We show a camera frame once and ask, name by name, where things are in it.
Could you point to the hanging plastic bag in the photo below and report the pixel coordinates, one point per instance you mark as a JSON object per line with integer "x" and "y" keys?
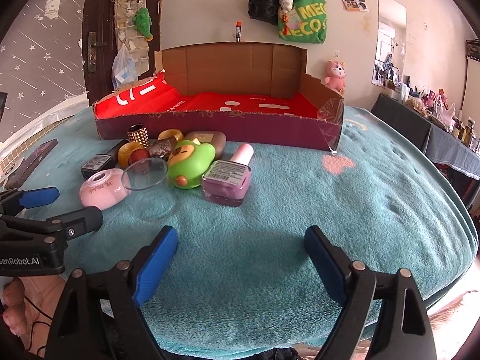
{"x": 124, "y": 69}

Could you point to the glitter bottle with red cap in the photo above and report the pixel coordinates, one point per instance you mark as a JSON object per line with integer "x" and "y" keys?
{"x": 159, "y": 149}

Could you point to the beige hanging organizer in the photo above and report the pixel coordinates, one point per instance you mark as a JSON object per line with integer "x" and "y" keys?
{"x": 126, "y": 34}

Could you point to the cardboard box with red liner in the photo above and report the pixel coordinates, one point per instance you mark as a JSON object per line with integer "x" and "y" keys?
{"x": 250, "y": 91}

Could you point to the black nail polish bottle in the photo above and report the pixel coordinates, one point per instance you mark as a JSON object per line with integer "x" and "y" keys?
{"x": 101, "y": 161}

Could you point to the pink nail polish bottle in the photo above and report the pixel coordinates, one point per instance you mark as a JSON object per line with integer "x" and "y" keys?
{"x": 226, "y": 182}

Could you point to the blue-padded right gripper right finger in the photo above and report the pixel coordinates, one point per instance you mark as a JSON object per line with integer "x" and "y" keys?
{"x": 403, "y": 329}

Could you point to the orange-capped stick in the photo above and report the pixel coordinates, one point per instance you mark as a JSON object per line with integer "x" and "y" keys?
{"x": 238, "y": 31}

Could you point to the green avocado toy figure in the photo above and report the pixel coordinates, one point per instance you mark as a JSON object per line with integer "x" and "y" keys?
{"x": 187, "y": 163}

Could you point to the white plush keychain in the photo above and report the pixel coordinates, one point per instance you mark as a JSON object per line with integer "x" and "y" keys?
{"x": 286, "y": 6}

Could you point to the green plush toy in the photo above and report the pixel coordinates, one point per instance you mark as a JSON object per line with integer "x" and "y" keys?
{"x": 142, "y": 23}

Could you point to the pink round Melody case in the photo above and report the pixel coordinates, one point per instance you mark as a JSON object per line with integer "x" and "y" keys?
{"x": 103, "y": 189}

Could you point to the studded black gold cup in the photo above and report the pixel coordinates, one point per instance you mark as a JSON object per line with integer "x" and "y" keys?
{"x": 138, "y": 133}

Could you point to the black smartphone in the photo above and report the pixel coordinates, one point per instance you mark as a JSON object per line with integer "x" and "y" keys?
{"x": 23, "y": 172}

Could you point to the dark side table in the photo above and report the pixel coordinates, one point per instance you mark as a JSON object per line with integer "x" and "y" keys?
{"x": 455, "y": 161}

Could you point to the door handle plate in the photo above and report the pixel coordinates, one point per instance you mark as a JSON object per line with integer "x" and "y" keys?
{"x": 93, "y": 44}

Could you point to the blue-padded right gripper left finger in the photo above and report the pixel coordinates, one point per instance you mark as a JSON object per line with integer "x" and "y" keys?
{"x": 99, "y": 315}

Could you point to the green tote bag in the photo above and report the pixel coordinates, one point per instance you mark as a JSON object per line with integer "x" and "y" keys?
{"x": 306, "y": 23}

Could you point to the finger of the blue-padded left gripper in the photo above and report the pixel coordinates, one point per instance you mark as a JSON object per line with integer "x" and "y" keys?
{"x": 70, "y": 225}
{"x": 13, "y": 201}

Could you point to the brown square compact case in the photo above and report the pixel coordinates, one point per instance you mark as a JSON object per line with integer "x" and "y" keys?
{"x": 215, "y": 138}

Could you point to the pink plush toy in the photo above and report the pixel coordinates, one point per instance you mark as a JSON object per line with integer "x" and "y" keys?
{"x": 335, "y": 76}

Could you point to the clear plastic cup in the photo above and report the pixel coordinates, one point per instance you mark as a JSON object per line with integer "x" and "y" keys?
{"x": 149, "y": 196}

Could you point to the person's left hand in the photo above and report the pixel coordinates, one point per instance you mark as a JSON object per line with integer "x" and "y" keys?
{"x": 30, "y": 304}

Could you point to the teal fluffy blanket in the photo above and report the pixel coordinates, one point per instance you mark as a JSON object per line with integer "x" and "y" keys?
{"x": 241, "y": 281}

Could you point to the amber ring holder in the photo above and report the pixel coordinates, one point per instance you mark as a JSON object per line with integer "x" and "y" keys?
{"x": 125, "y": 151}
{"x": 172, "y": 133}

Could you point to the dark brown door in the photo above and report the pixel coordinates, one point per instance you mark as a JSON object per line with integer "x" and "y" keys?
{"x": 98, "y": 17}

